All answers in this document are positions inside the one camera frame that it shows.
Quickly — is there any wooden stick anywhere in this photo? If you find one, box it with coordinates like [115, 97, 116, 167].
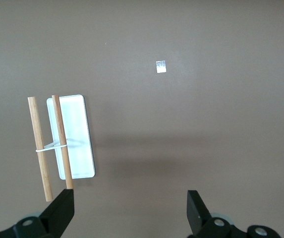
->
[52, 95, 74, 190]
[27, 96, 54, 202]

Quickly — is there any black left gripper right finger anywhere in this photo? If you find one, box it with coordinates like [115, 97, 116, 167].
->
[186, 190, 234, 238]

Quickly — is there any small clear tape piece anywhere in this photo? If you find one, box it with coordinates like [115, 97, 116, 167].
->
[156, 60, 167, 73]

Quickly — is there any white rectangular tray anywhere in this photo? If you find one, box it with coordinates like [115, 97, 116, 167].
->
[46, 94, 96, 180]

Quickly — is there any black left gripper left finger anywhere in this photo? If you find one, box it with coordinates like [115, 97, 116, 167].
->
[12, 188, 76, 238]

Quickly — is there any white elastic band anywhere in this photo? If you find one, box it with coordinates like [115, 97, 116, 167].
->
[35, 140, 68, 152]

